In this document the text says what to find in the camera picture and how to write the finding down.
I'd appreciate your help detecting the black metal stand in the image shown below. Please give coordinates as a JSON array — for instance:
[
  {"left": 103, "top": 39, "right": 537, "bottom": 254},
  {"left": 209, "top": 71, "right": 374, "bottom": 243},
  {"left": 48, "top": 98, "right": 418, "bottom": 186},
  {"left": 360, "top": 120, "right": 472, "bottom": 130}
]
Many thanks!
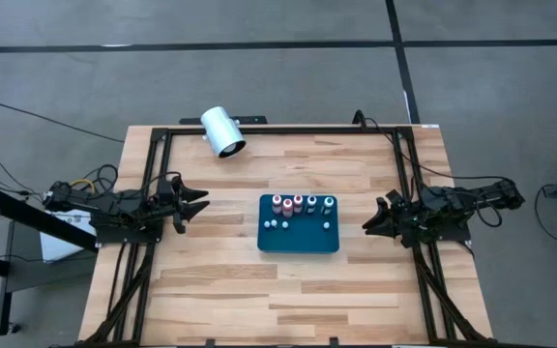
[{"left": 0, "top": 183, "right": 99, "bottom": 337}]

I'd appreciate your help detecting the white cylindrical lamp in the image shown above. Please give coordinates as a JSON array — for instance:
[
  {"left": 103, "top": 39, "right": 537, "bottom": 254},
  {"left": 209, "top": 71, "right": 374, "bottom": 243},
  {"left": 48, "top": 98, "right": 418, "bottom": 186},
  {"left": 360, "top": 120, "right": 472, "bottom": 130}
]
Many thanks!
[{"left": 199, "top": 105, "right": 248, "bottom": 159}]

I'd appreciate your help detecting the yellow cable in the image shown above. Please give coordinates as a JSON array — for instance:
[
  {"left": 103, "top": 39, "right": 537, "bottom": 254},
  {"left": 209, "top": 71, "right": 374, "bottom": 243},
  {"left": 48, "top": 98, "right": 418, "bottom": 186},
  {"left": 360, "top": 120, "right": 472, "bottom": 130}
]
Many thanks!
[{"left": 69, "top": 178, "right": 97, "bottom": 192}]

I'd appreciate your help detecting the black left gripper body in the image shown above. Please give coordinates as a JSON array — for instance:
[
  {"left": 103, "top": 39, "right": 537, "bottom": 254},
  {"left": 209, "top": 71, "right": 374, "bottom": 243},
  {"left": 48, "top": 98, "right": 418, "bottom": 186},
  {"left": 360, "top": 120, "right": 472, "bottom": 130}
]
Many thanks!
[{"left": 155, "top": 176, "right": 188, "bottom": 223}]

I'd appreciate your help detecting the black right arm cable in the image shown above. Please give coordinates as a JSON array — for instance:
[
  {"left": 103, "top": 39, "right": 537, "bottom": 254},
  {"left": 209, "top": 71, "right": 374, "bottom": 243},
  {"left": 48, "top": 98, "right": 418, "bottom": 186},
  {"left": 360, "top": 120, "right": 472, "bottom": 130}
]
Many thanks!
[{"left": 352, "top": 109, "right": 514, "bottom": 183}]

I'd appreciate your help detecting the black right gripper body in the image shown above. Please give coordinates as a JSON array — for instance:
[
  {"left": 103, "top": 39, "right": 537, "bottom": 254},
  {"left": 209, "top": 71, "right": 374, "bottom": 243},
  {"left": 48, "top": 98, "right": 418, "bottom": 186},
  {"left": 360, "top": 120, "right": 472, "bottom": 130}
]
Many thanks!
[{"left": 390, "top": 195, "right": 423, "bottom": 243}]

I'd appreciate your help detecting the black metal table frame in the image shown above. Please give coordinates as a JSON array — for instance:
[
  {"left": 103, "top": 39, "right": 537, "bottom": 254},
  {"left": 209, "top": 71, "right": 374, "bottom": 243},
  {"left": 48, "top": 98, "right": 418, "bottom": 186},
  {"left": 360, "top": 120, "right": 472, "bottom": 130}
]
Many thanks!
[{"left": 78, "top": 125, "right": 492, "bottom": 348}]

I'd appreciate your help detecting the blue plastic tray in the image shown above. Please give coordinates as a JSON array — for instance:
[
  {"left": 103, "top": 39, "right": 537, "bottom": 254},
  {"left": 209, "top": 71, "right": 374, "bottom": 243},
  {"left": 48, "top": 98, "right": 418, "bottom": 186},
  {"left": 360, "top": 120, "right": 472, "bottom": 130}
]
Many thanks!
[{"left": 256, "top": 193, "right": 341, "bottom": 255}]

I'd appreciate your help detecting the white paper box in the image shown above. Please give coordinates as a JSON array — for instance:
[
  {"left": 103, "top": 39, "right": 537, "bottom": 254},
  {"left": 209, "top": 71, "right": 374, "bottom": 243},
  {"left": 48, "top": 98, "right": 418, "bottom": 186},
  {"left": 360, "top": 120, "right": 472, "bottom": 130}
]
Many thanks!
[{"left": 40, "top": 212, "right": 99, "bottom": 264}]

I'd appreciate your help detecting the thin black floor cable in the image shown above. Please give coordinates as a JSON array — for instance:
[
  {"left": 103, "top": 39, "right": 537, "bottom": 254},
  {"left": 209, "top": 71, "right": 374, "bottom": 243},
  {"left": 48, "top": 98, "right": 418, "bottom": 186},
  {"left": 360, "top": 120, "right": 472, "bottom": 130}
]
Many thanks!
[{"left": 0, "top": 102, "right": 126, "bottom": 144}]

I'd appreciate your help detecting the flat black bar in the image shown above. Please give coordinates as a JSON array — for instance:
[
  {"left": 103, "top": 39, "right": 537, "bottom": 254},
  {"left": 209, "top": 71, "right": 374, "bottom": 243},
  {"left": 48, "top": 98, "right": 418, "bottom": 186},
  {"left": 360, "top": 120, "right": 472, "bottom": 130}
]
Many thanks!
[{"left": 179, "top": 115, "right": 269, "bottom": 126}]

